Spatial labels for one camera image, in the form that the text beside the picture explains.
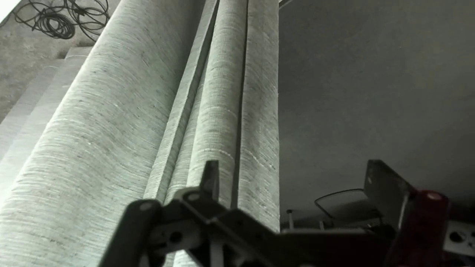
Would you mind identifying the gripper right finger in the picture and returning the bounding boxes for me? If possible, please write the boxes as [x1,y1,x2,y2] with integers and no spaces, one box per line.
[363,157,451,267]

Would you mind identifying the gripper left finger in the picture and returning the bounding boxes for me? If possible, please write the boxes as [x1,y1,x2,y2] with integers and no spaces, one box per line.
[98,158,282,267]

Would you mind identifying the grey fabric curtain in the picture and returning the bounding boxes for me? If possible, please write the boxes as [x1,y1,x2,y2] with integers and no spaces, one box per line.
[0,0,282,267]

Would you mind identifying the black coiled loose cables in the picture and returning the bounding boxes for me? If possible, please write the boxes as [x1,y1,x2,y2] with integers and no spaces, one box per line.
[10,0,111,43]

